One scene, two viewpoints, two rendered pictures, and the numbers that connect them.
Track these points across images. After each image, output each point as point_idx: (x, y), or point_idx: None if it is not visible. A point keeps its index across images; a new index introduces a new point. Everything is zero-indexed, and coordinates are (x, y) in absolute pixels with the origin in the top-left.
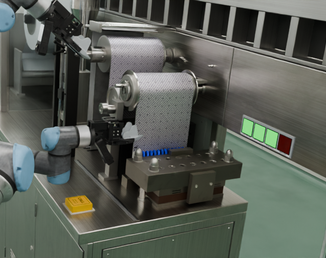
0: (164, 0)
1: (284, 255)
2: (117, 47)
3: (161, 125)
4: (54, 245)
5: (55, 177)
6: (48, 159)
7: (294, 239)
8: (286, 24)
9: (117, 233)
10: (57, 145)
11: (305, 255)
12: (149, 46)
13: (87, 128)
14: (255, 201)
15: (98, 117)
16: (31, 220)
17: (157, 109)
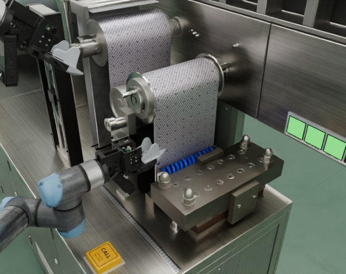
0: None
1: (284, 179)
2: (113, 35)
3: (184, 131)
4: None
5: (67, 232)
6: (54, 213)
7: (289, 159)
8: None
9: None
10: (62, 200)
11: (302, 175)
12: (151, 24)
13: (97, 166)
14: (247, 124)
15: (101, 112)
16: (50, 237)
17: (178, 116)
